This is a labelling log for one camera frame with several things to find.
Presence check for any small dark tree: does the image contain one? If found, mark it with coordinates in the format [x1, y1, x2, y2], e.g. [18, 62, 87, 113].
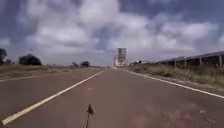
[80, 60, 91, 68]

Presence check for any robot's own part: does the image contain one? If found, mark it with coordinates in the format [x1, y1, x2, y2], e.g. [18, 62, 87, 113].
[85, 103, 95, 128]

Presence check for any tall pale building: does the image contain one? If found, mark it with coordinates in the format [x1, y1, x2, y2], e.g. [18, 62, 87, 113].
[113, 47, 128, 69]

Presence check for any long low building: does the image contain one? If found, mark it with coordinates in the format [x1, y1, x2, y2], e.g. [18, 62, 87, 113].
[154, 50, 224, 68]

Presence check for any dark bushy tree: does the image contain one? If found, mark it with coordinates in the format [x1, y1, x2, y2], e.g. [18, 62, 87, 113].
[18, 53, 43, 66]

